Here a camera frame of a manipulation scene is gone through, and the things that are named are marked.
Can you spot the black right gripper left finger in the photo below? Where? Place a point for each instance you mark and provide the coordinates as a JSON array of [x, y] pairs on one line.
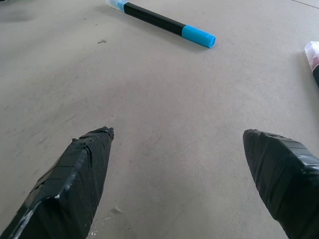
[[67, 184]]

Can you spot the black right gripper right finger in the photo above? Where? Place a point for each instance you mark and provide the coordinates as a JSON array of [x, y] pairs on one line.
[[281, 171]]

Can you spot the black marker with red cap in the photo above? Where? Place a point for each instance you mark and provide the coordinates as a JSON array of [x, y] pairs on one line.
[[314, 59]]

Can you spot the black marker with blue cap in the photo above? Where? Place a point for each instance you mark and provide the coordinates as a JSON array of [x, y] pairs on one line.
[[159, 21]]

